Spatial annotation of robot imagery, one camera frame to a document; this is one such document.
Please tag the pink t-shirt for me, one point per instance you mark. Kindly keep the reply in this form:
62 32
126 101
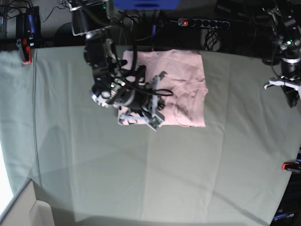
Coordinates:
185 77

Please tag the red black clamp middle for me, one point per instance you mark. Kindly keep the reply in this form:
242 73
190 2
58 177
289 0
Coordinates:
153 34

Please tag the white cardboard box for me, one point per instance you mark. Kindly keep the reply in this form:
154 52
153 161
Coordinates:
26 210

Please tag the black round stool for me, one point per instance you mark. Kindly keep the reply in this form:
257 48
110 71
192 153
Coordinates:
64 36

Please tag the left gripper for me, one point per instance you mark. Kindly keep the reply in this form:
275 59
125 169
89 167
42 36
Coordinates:
290 69

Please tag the red black clamp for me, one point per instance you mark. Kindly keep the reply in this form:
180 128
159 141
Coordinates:
153 34
24 37
293 166

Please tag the blue plastic box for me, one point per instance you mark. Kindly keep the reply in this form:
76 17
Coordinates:
146 4

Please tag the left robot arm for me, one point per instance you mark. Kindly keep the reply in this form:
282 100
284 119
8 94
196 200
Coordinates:
287 38

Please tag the red black clamp right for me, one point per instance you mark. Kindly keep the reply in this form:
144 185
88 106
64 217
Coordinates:
293 166

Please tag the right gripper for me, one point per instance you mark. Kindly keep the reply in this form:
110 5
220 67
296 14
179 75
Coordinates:
135 100

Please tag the red black clamp left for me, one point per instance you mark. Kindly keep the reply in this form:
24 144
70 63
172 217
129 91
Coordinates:
24 37

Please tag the black power strip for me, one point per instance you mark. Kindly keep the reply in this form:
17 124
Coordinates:
204 23

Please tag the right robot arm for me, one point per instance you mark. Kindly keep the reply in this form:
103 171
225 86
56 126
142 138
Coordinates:
118 82

